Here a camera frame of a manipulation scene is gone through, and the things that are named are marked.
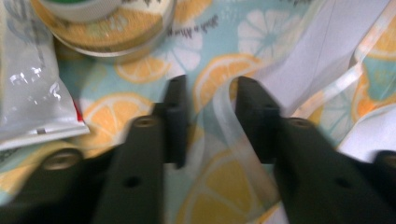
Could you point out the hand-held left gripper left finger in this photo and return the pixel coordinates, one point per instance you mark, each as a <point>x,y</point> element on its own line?
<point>146,155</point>

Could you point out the orange-print cloth bag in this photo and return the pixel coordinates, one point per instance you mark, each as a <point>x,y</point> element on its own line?
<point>224,40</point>

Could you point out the white tube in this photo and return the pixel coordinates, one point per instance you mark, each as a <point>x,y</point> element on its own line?
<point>28,99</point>

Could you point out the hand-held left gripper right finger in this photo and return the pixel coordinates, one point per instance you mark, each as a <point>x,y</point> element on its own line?
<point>299,161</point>

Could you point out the round yellow tin red label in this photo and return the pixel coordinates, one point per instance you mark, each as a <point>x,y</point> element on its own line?
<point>124,34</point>

